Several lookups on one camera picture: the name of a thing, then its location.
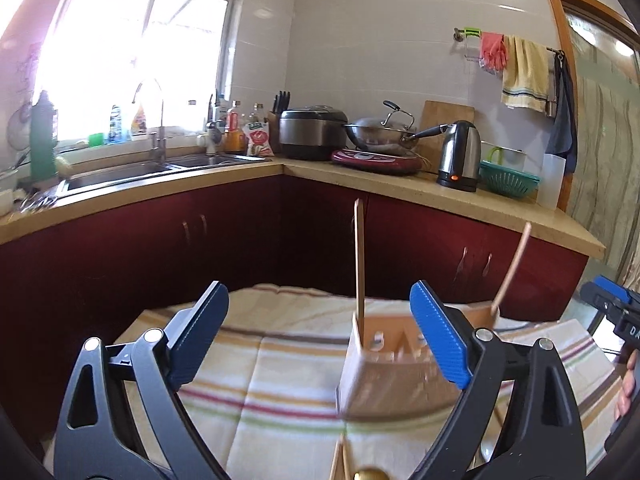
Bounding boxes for wooden frame glass door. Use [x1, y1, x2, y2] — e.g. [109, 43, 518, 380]
[542, 0, 640, 281]

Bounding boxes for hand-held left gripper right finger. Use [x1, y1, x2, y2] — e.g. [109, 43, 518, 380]
[407, 281, 588, 480]

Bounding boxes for dark rice cooker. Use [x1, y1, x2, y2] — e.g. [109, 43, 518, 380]
[279, 105, 348, 162]

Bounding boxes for knife block with knives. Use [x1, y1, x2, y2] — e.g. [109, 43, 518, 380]
[267, 91, 292, 153]

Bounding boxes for yellow striped towel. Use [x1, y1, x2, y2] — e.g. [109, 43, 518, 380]
[501, 35, 550, 113]

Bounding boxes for wall towel rack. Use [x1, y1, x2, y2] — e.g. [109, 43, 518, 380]
[452, 26, 566, 58]

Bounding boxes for red induction cooker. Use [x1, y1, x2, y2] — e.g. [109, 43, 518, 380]
[331, 147, 426, 176]

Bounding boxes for striped tablecloth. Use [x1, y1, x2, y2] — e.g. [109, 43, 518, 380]
[42, 282, 621, 480]

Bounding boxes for steel electric kettle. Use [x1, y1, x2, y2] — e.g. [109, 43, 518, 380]
[436, 120, 482, 193]

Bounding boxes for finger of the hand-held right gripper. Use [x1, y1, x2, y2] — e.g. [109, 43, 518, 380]
[582, 275, 640, 321]

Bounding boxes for dark blue apron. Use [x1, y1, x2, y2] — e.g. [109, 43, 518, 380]
[545, 52, 578, 173]

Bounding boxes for beige plastic utensil caddy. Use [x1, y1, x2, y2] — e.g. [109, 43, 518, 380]
[336, 300, 501, 421]

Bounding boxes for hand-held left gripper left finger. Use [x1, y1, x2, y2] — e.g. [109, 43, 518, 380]
[52, 281, 231, 480]

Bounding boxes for blue white dish soap bottle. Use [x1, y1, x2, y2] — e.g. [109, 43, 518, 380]
[107, 105, 126, 143]

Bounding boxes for pink rubber gloves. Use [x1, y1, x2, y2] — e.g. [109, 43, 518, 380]
[479, 31, 508, 73]

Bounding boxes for person's right hand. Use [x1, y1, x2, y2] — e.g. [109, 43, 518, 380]
[614, 360, 640, 418]

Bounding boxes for kitchen window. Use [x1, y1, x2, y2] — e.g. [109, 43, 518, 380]
[37, 0, 236, 141]

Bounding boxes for steel faucet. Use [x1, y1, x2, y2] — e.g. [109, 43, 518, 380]
[132, 80, 168, 161]

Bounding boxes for red label oil bottle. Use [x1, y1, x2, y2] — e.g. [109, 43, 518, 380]
[225, 101, 246, 155]

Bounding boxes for green bottle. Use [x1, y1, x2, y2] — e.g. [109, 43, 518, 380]
[29, 90, 60, 181]

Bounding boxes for translucent plastic cup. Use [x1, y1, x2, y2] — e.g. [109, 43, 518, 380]
[537, 154, 567, 211]

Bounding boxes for steel wok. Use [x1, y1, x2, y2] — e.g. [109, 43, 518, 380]
[344, 117, 451, 156]

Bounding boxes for steel sink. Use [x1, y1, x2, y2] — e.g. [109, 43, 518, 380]
[57, 152, 273, 196]

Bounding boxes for red kitchen counter cabinet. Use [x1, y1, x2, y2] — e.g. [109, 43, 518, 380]
[0, 157, 607, 456]

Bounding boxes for wooden cutting board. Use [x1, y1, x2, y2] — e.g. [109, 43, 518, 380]
[417, 100, 476, 156]

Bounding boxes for white container green handle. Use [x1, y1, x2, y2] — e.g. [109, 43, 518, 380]
[482, 145, 528, 171]

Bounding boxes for red seasoning packet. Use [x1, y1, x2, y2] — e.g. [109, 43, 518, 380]
[245, 122, 276, 157]

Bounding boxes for green plastic colander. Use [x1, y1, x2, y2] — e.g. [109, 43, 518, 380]
[479, 160, 542, 197]

